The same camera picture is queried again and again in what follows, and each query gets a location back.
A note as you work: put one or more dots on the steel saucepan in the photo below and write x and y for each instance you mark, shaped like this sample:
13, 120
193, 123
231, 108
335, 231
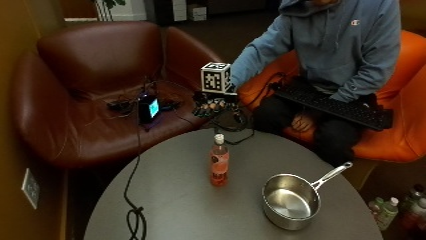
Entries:
290, 200

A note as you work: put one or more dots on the white marker cube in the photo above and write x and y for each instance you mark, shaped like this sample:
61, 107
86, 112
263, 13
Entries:
214, 78

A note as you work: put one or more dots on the small clear bottle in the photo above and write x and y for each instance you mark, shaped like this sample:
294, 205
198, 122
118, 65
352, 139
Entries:
375, 204

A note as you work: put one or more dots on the white plant pot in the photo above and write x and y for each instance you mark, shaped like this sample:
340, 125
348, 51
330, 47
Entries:
126, 10

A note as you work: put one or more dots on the pink bottle with white cap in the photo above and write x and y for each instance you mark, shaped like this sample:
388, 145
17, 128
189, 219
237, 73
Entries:
218, 163

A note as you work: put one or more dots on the small black device with screen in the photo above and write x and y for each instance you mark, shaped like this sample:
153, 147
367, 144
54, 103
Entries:
149, 108

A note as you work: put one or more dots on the the person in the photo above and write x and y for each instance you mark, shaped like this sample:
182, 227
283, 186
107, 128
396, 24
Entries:
340, 50

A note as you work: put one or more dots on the clear bottle with white cap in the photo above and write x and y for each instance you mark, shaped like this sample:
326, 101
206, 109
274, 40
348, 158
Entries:
387, 213

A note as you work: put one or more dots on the white box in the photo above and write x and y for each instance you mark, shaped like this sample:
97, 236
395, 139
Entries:
195, 12

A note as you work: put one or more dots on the brown leather armchair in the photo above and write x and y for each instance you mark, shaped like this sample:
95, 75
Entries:
97, 83

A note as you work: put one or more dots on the black keyboard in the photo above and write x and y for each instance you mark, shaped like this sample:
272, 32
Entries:
332, 103

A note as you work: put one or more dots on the dark bottle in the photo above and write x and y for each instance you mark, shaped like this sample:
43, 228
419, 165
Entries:
414, 203

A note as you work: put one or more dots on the orange armchair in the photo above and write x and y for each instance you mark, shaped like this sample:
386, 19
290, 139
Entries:
399, 110

